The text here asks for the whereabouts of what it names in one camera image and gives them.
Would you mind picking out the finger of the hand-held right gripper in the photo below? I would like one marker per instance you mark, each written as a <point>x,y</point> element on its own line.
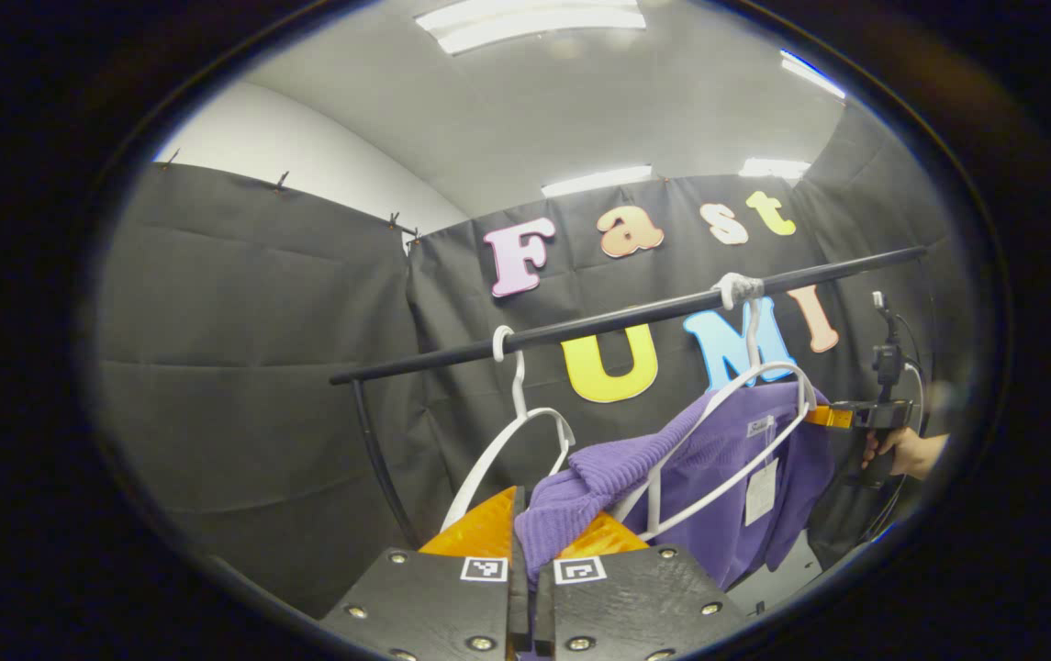
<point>832,418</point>

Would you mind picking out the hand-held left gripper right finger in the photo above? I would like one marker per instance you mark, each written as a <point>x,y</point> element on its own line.
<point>635,606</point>

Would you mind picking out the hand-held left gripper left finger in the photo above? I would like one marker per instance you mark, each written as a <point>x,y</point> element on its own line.
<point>519,610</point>

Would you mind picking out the white plastic hanger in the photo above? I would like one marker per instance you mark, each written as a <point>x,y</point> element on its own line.
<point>519,386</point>
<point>752,340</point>

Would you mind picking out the purple knit cardigan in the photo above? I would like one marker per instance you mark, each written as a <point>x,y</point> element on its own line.
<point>571,491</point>

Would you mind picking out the black metal clothes rack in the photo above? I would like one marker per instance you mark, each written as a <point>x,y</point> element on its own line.
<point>635,317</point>

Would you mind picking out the ceiling light panel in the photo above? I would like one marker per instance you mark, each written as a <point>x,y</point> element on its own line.
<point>773,168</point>
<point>810,73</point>
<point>534,23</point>
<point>597,181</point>

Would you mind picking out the black backdrop cloth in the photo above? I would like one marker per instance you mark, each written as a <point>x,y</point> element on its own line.
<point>259,367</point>

